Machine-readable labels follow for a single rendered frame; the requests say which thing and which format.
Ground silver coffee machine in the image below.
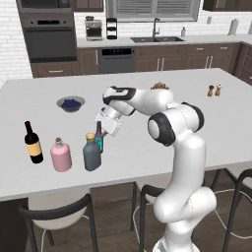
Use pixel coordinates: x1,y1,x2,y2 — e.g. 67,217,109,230
85,16,104,42

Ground brown food bowl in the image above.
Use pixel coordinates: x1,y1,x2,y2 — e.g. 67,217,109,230
150,82,170,91

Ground black wall oven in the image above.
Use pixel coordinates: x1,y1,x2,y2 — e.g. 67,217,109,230
19,13,79,64

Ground dark sink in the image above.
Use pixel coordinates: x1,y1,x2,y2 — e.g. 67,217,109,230
130,35,186,44

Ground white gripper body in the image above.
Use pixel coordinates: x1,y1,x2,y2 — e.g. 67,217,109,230
94,112,123,138

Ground brown base cupboards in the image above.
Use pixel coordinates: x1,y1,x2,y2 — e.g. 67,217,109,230
31,41,252,87

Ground black microwave oven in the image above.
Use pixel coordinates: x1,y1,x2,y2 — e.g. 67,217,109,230
16,0,74,15

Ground pink bottle with cork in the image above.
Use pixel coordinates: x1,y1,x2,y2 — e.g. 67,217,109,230
49,137,73,173

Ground brown wall cupboard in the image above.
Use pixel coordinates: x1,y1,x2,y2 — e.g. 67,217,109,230
70,0,105,13
202,0,252,13

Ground teal bottle dark neck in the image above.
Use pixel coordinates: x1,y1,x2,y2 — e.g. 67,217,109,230
94,120,105,155

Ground dark tap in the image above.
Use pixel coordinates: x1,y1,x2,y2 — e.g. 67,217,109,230
151,17,161,38

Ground grey bowl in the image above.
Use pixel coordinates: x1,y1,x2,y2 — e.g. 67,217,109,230
55,95,87,113

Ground blueberries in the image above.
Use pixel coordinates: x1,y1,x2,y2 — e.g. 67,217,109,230
61,98,83,110

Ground dark wine bottle yellow label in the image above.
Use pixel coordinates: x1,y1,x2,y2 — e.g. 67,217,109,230
24,120,44,164

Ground grey bottle yellow cap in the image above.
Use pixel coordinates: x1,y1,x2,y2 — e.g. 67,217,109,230
82,132,102,172

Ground grey dishwasher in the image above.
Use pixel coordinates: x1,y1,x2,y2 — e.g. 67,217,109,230
97,46,136,75

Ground white paper towel roll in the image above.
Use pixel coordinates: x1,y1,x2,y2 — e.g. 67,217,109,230
227,18,239,36

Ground black tiered stand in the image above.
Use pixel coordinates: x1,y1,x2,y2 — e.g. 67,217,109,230
105,17,119,40

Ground grey window blinds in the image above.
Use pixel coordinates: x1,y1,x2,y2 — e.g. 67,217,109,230
104,0,202,23

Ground dark wood island base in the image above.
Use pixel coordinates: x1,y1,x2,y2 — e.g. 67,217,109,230
0,196,30,252

